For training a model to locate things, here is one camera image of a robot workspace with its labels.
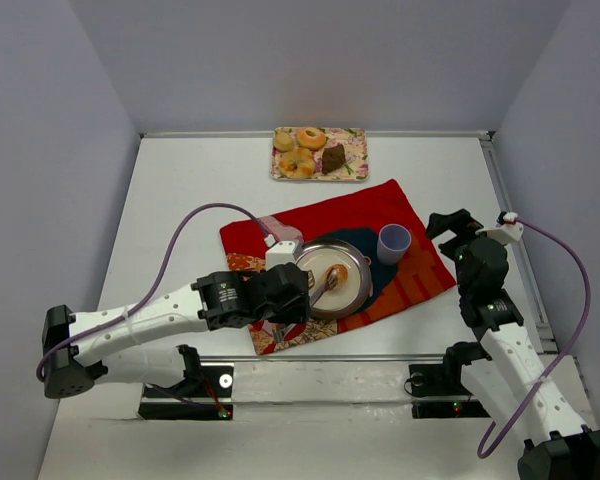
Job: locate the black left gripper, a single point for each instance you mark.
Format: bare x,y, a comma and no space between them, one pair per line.
297,293

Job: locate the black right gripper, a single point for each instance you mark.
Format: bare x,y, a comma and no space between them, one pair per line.
458,235

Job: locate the metal tongs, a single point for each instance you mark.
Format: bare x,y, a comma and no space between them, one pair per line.
280,333

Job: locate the jam pastry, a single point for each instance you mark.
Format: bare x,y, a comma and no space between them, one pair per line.
335,278

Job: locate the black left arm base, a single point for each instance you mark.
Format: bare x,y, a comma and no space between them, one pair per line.
207,400

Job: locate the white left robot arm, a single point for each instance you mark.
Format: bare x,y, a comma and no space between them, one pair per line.
82,350

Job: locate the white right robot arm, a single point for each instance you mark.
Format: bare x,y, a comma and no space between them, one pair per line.
501,367

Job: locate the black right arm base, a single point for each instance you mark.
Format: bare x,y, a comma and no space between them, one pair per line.
436,397

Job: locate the silver metal plate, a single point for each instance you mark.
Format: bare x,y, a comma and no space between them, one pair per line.
316,257

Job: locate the lavender plastic cup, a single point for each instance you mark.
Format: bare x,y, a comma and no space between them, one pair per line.
393,242

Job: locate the red patterned cloth mat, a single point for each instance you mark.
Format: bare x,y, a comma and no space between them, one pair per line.
358,218

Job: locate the floral rectangular tray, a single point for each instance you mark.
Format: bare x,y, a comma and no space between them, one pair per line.
354,140

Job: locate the sugared round bun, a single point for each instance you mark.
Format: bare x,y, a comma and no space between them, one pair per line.
297,164

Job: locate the brown chocolate croissant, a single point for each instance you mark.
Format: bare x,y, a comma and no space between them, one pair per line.
333,158

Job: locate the small round pale bun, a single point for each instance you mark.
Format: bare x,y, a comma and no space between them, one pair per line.
283,141

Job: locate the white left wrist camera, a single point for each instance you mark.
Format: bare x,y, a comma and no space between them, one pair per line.
280,252

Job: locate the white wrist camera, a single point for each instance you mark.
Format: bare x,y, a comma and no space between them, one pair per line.
505,234
280,252

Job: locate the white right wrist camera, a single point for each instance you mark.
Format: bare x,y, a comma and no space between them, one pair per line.
505,234

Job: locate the glazed ring donut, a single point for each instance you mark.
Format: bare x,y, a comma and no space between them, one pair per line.
311,138

